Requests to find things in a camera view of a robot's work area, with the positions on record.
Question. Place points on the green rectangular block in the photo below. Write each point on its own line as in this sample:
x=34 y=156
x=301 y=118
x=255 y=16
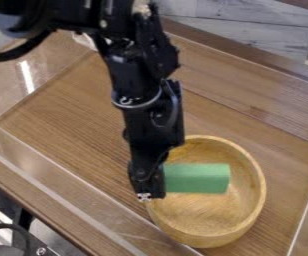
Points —
x=197 y=177

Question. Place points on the clear acrylic front wall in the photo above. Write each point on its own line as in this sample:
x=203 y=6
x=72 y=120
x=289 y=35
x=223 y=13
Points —
x=100 y=226

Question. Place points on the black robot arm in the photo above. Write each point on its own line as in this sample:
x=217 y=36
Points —
x=140 y=58

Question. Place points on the black metal table leg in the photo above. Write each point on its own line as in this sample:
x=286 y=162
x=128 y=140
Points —
x=22 y=219

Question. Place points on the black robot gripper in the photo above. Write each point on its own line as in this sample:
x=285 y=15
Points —
x=152 y=132

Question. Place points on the brown wooden bowl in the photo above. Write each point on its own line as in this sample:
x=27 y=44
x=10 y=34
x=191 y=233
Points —
x=210 y=220

